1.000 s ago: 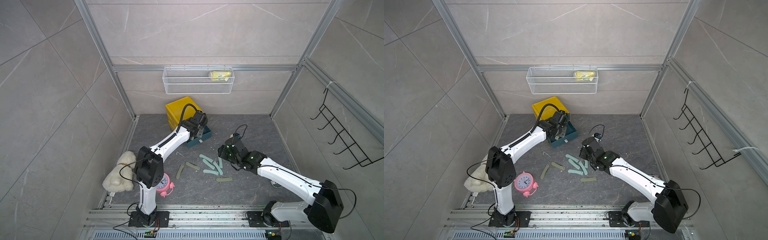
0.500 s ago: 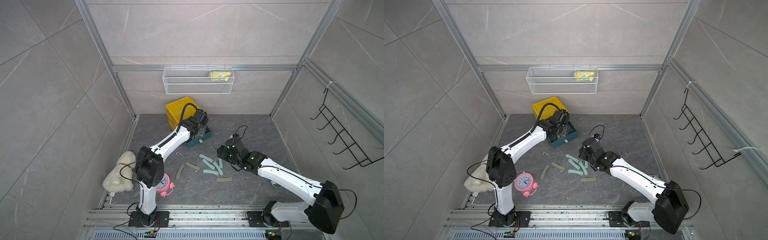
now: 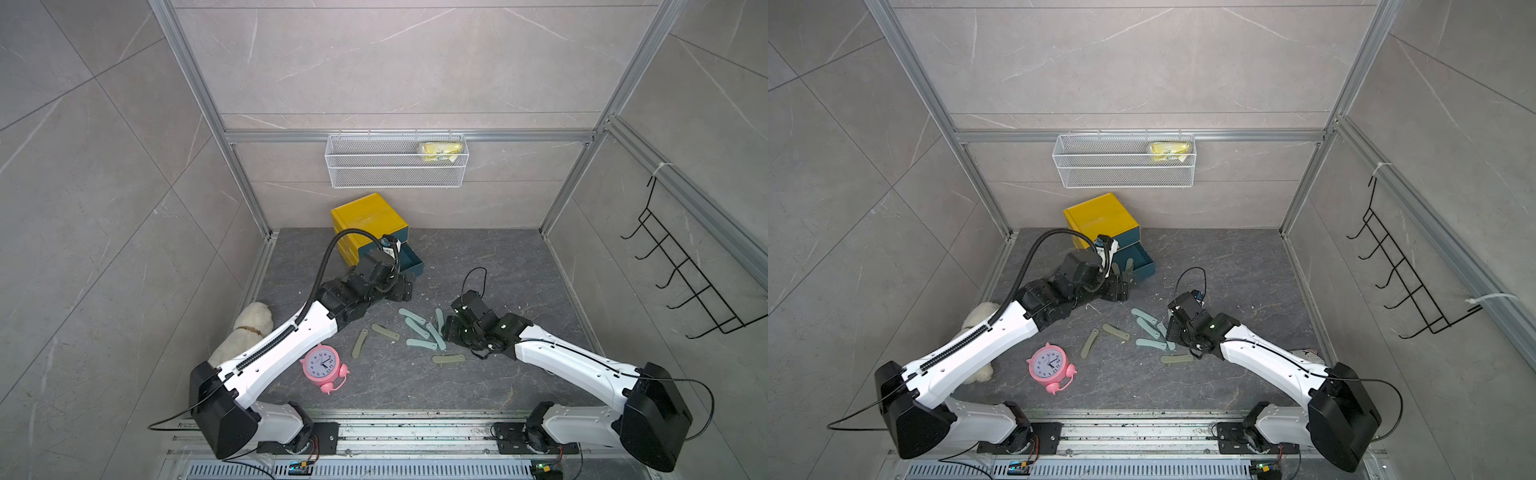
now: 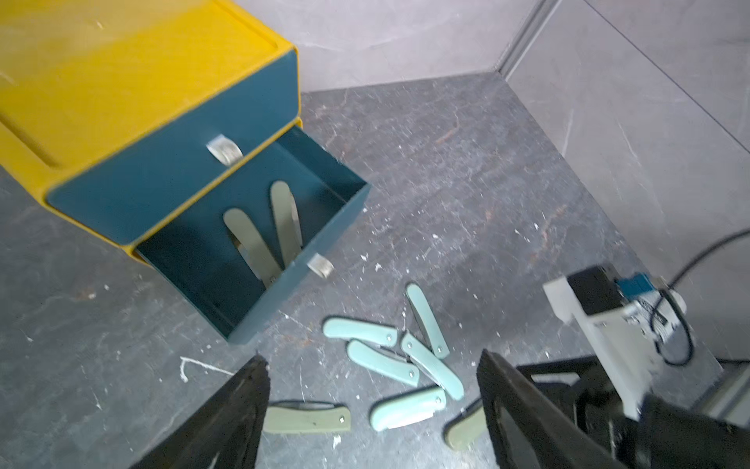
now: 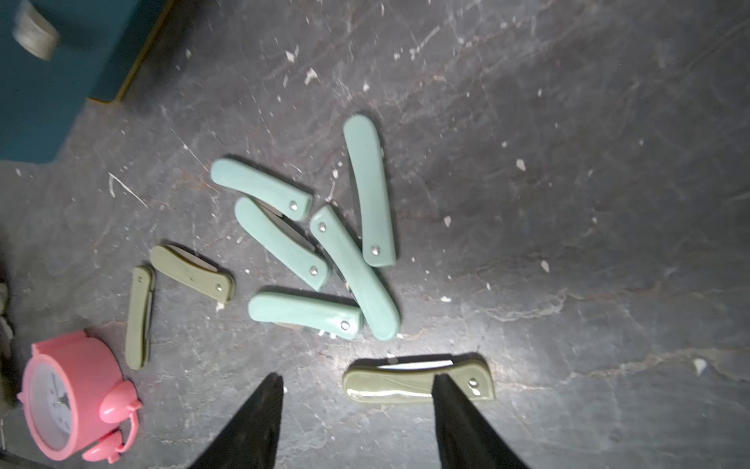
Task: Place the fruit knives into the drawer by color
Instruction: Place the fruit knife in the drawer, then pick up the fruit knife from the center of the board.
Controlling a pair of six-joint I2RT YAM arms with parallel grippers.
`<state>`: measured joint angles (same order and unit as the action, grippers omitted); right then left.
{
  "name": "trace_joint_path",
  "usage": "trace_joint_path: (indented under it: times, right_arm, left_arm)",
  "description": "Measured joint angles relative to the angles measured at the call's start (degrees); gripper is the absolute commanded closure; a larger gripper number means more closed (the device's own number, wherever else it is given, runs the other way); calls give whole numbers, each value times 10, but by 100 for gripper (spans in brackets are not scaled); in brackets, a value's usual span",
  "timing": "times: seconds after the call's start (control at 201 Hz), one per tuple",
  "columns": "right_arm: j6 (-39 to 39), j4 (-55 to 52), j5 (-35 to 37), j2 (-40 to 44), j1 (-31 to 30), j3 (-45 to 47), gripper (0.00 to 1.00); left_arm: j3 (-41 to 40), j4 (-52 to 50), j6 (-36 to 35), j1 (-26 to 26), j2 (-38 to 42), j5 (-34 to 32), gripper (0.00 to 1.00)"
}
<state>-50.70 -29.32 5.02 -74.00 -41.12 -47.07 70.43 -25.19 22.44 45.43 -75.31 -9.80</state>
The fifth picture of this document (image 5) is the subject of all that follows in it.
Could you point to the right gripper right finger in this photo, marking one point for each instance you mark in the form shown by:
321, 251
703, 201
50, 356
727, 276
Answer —
464, 437

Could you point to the pink alarm clock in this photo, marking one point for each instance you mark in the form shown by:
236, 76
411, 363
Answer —
77, 400

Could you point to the olive knife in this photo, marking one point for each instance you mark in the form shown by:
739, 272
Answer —
137, 342
412, 383
191, 271

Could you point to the mint knife horizontal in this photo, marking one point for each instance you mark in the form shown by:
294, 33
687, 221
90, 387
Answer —
331, 317

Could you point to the yellow drawer cabinet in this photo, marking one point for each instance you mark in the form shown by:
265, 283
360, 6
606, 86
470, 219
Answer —
142, 25

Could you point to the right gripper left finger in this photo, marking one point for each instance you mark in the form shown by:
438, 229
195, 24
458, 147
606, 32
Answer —
251, 437

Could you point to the mint knife top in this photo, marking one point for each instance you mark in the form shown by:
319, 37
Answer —
292, 202

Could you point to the teal drawer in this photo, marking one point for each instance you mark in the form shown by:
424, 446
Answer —
40, 99

